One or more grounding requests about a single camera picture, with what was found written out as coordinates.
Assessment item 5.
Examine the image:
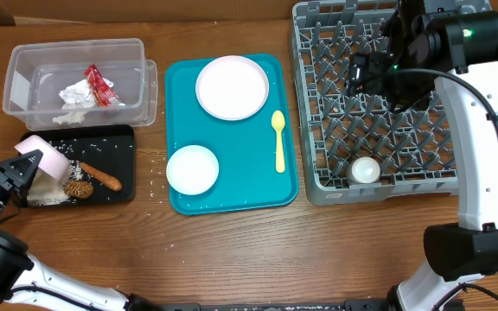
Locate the brown food scrap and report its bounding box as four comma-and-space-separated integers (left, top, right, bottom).
64, 181, 93, 200

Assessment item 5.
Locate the yellow plastic spoon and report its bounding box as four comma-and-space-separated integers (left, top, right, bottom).
271, 111, 285, 174

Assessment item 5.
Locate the cream plastic cup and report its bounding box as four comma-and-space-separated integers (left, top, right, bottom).
346, 157, 380, 184

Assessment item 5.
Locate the white rice pile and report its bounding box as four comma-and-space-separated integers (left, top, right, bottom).
27, 160, 84, 207

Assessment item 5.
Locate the pink plate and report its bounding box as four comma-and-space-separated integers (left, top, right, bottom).
195, 55, 270, 121

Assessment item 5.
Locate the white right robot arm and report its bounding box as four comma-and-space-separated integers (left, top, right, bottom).
347, 1, 498, 310

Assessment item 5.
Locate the black tray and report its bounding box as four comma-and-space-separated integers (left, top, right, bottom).
22, 125, 136, 207

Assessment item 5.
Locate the teal serving tray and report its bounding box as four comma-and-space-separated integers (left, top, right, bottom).
164, 54, 299, 215

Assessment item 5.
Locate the white bowl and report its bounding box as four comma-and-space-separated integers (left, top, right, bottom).
166, 145, 220, 195

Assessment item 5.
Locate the clear plastic bin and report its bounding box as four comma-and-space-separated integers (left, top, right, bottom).
3, 38, 158, 130

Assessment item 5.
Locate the red snack wrapper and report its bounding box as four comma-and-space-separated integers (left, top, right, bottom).
85, 64, 123, 107

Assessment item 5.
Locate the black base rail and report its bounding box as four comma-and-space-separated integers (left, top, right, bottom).
162, 298, 391, 311

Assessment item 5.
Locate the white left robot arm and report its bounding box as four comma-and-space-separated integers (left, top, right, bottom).
0, 136, 158, 311

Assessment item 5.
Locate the orange carrot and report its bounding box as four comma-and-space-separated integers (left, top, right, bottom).
80, 162, 122, 192

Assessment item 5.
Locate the white napkin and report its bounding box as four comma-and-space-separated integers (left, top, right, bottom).
52, 77, 115, 125

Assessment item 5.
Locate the pink bowl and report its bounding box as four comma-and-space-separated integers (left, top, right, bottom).
15, 135, 71, 181

